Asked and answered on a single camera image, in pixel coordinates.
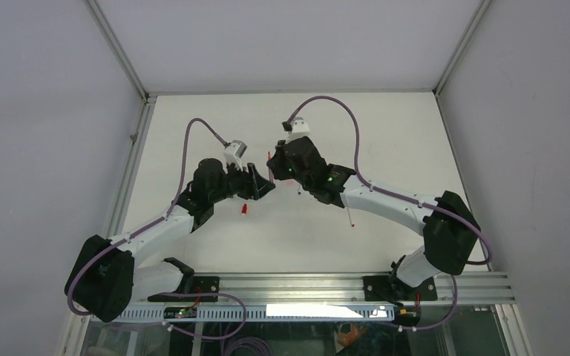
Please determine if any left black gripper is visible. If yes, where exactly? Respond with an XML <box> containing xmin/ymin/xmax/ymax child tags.
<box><xmin>209</xmin><ymin>159</ymin><xmax>274</xmax><ymax>204</ymax></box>

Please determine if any pink highlighter pen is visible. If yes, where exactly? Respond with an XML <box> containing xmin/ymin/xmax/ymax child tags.
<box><xmin>266</xmin><ymin>151</ymin><xmax>274</xmax><ymax>183</ymax></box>

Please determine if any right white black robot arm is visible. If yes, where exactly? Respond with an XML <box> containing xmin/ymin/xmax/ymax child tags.
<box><xmin>266</xmin><ymin>137</ymin><xmax>479</xmax><ymax>300</ymax></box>

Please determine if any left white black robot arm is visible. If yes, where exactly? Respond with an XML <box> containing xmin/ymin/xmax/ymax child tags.
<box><xmin>65</xmin><ymin>158</ymin><xmax>275</xmax><ymax>322</ymax></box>

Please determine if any white red-tip pen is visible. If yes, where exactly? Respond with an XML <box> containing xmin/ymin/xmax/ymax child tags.
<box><xmin>346</xmin><ymin>207</ymin><xmax>355</xmax><ymax>228</ymax></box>

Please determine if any orange object under table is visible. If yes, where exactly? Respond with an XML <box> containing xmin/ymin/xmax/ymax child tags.
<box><xmin>335</xmin><ymin>323</ymin><xmax>367</xmax><ymax>348</ymax></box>

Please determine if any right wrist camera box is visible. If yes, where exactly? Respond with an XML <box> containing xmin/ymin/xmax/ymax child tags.
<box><xmin>281</xmin><ymin>116</ymin><xmax>310</xmax><ymax>144</ymax></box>

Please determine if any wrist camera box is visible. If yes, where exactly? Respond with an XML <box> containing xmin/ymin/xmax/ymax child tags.
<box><xmin>281</xmin><ymin>116</ymin><xmax>310</xmax><ymax>144</ymax></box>
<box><xmin>223</xmin><ymin>140</ymin><xmax>247</xmax><ymax>171</ymax></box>

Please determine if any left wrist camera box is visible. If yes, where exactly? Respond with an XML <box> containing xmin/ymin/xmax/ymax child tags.
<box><xmin>223</xmin><ymin>140</ymin><xmax>247</xmax><ymax>171</ymax></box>

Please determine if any aluminium mounting rail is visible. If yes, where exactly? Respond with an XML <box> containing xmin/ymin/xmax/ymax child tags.
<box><xmin>195</xmin><ymin>271</ymin><xmax>517</xmax><ymax>306</ymax></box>

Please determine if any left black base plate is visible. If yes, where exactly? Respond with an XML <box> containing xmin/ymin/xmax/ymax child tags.
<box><xmin>189</xmin><ymin>275</ymin><xmax>220</xmax><ymax>303</ymax></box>

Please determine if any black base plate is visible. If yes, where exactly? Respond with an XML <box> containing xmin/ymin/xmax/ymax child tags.
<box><xmin>189</xmin><ymin>275</ymin><xmax>220</xmax><ymax>303</ymax></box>
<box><xmin>362</xmin><ymin>275</ymin><xmax>438</xmax><ymax>303</ymax></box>

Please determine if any white slotted cable duct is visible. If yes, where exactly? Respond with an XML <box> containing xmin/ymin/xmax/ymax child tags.
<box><xmin>115</xmin><ymin>303</ymin><xmax>394</xmax><ymax>323</ymax></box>

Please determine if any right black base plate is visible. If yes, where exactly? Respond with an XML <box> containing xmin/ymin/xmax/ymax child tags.
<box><xmin>362</xmin><ymin>275</ymin><xmax>438</xmax><ymax>303</ymax></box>

